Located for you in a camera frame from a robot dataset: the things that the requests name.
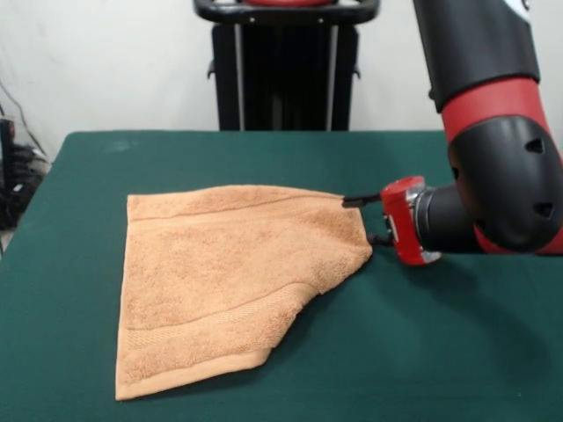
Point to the red robot base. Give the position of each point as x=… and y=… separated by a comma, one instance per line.
x=286, y=2

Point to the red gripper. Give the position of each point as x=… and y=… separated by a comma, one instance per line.
x=402, y=220

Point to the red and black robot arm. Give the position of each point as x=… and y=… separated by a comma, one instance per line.
x=492, y=132

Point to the dark green table cloth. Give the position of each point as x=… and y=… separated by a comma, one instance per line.
x=396, y=343

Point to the peach terry towel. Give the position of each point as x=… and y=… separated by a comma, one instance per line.
x=220, y=281

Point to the black box with red mark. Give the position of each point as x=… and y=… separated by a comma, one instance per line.
x=6, y=149

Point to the black bag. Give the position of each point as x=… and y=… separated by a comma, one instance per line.
x=13, y=206

